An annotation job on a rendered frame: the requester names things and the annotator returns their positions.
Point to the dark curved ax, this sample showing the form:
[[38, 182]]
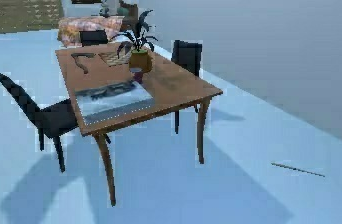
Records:
[[81, 61]]

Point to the black dining chair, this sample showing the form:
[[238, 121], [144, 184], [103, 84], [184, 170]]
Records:
[[187, 55], [50, 118], [93, 37]]

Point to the pale grey statue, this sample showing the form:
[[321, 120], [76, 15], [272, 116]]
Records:
[[107, 7]]

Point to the brown wooden dining table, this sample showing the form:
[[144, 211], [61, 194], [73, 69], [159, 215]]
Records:
[[172, 83]]

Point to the woven tan basket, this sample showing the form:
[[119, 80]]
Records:
[[115, 58]]

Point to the dark plant in brown pot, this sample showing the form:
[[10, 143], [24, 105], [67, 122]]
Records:
[[140, 56]]

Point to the dark wooden side table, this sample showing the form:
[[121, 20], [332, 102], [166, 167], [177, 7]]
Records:
[[130, 16]]

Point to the pink floral sofa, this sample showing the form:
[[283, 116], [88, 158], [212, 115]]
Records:
[[79, 28]]

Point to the dark red cup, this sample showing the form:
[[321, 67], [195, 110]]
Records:
[[137, 74]]

